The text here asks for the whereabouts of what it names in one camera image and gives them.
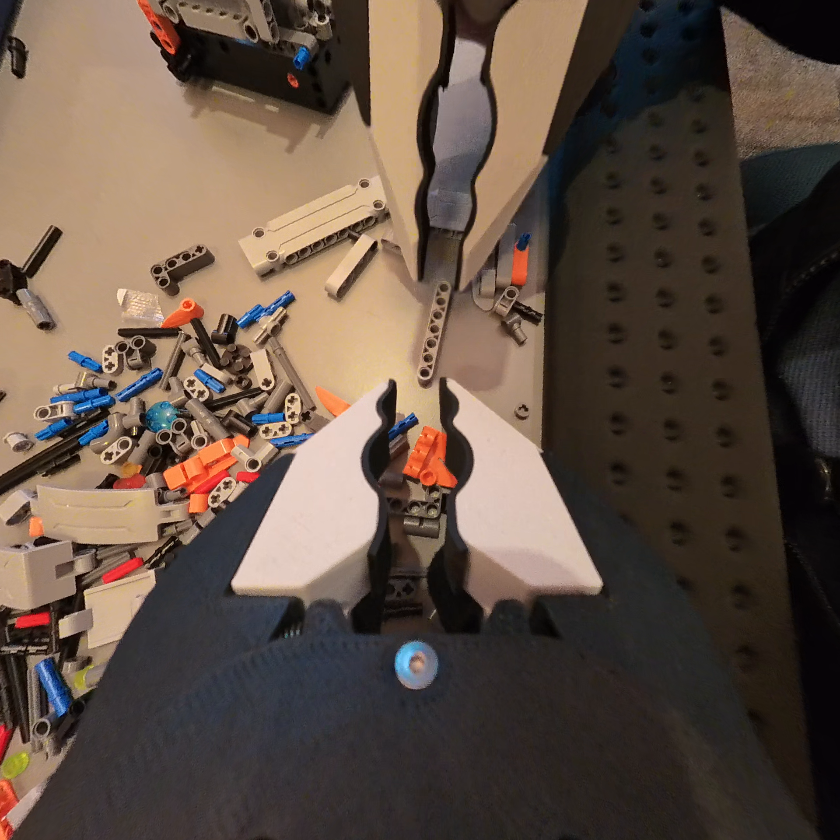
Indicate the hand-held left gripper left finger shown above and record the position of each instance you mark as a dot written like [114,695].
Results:
[309,525]

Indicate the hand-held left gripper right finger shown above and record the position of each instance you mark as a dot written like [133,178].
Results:
[525,525]

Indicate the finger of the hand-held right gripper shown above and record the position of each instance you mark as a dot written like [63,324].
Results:
[551,79]
[394,92]

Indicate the orange gear frame assembly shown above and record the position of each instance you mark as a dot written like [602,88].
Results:
[250,46]

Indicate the thin grey perforated beam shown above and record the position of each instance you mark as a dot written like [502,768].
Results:
[435,335]

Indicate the small orange wedge piece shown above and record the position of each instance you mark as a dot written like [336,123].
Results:
[332,402]

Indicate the pile of small building parts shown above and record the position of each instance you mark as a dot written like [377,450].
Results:
[145,460]

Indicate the small orange block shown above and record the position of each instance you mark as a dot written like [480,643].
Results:
[520,263]

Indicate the black studded panel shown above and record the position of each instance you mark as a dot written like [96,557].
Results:
[670,394]

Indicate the small black grey connector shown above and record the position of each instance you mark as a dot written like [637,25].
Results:
[516,315]

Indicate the dark grey angled beam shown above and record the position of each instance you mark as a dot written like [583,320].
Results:
[181,268]

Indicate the person's leg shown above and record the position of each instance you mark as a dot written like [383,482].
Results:
[794,328]

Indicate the black axle with connector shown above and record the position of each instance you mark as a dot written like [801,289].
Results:
[29,282]

